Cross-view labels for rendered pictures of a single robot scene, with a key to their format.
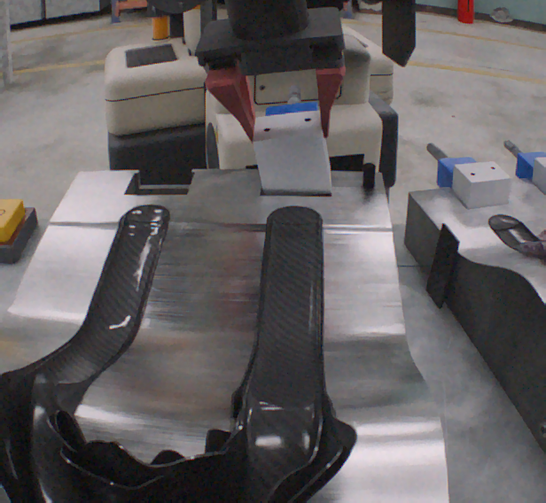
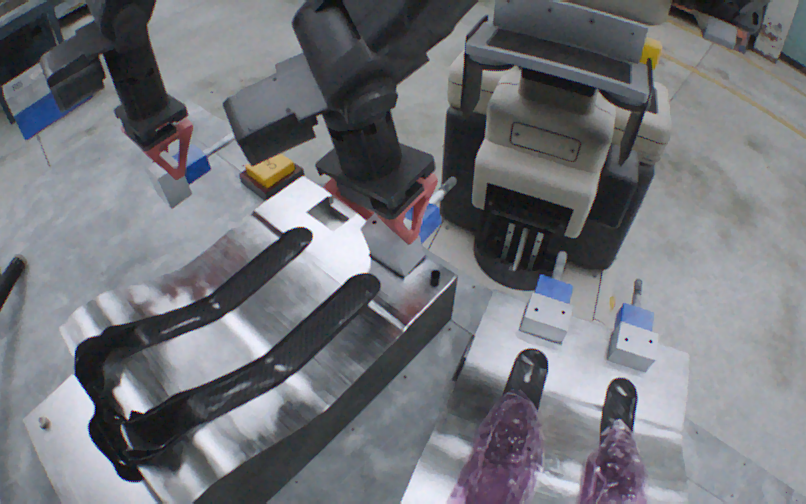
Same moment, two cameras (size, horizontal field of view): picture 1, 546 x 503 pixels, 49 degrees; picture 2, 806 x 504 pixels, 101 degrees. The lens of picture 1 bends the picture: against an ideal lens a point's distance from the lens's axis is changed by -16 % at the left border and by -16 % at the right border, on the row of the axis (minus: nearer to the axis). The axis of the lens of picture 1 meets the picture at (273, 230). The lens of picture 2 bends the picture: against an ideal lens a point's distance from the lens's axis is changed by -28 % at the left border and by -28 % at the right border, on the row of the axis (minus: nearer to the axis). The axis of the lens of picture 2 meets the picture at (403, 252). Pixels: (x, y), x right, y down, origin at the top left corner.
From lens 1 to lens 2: 35 cm
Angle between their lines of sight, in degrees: 34
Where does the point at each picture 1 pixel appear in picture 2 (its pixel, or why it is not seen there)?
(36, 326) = (189, 283)
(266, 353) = (260, 366)
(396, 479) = (173, 485)
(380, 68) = (656, 136)
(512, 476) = not seen: outside the picture
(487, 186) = (541, 326)
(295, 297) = (314, 339)
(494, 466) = not seen: outside the picture
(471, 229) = (498, 349)
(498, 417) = (395, 486)
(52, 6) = not seen: outside the picture
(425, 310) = (442, 374)
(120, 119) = (454, 96)
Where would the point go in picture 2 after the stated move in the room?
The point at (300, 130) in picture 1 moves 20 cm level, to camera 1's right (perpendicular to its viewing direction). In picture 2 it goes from (386, 235) to (560, 336)
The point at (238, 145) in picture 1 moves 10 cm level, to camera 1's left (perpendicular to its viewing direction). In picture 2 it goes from (484, 169) to (437, 147)
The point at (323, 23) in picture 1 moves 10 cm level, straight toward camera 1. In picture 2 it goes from (398, 177) to (310, 240)
